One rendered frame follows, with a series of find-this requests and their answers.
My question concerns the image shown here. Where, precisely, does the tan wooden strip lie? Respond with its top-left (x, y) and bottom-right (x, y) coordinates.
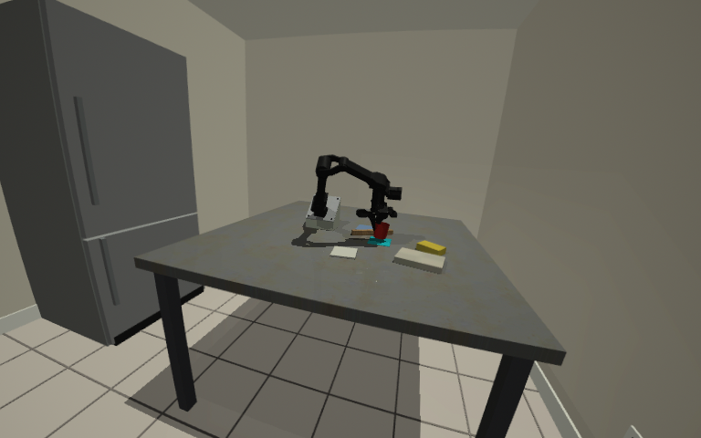
top-left (351, 229), bottom-right (393, 235)

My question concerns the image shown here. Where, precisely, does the yellow rectangular block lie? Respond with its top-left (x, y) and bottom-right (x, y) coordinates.
top-left (416, 241), bottom-right (446, 256)

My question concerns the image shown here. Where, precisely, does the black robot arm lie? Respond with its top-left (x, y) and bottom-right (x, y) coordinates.
top-left (310, 154), bottom-right (403, 218)

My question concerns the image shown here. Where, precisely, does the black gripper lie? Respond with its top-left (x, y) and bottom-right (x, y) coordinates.
top-left (356, 199), bottom-right (397, 231)

